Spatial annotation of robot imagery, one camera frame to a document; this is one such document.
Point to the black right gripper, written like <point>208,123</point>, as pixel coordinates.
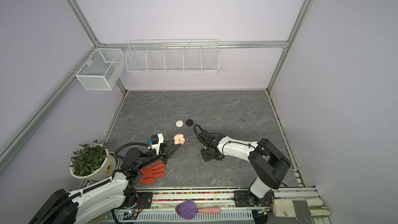
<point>205,157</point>

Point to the white earbud charging case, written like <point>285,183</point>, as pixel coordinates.
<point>179,123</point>

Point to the white mesh box basket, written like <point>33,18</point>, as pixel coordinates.
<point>102,69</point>

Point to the purple pink brush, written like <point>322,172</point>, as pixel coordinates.
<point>188,210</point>

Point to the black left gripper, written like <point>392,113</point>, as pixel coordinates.
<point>165,152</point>

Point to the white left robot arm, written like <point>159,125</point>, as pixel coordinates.
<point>118,190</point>

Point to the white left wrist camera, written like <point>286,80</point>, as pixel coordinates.
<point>155,142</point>

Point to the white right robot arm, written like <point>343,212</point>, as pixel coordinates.
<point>269,163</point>

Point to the red rubber glove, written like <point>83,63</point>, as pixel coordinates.
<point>152,172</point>

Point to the white wire wall shelf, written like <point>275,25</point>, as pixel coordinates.
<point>173,56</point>

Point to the pink round charging case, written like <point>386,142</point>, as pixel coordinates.
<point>179,139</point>

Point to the potted green plant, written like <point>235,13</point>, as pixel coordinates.
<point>93,162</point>

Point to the black round charging case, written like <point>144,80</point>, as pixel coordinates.
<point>189,122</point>

